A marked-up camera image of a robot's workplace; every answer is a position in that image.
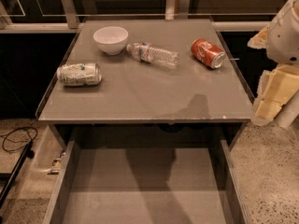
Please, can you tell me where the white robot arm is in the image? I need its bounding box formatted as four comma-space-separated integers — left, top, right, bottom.
248, 0, 299, 128

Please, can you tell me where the clear plastic water bottle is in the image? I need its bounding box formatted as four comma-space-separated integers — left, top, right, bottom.
126, 42, 179, 70

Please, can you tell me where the metal rail bracket left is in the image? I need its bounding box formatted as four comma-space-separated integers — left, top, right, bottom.
61, 0, 79, 29

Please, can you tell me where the white post on floor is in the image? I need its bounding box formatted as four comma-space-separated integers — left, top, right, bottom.
275, 91, 299, 129

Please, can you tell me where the grey cabinet with top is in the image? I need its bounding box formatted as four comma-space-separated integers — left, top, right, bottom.
35, 18, 263, 151

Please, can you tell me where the metal rail bracket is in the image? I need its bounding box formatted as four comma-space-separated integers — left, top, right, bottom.
61, 0, 79, 29
165, 0, 191, 21

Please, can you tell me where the black cable on floor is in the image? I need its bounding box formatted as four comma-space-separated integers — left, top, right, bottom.
0, 126, 38, 159

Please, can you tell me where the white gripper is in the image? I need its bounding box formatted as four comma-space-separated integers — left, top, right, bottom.
248, 3, 299, 126

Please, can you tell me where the grey open top drawer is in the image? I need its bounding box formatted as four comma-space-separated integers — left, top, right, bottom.
43, 125, 252, 224

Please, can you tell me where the silver green soda can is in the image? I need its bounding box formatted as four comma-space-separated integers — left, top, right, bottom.
56, 63, 102, 87

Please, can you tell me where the white ceramic bowl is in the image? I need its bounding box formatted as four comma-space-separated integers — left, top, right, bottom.
93, 26, 129, 55

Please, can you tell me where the metal rail bracket centre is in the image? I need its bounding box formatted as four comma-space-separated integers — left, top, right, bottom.
165, 0, 191, 21

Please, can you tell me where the red soda can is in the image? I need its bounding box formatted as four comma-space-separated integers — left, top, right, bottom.
191, 38, 226, 69

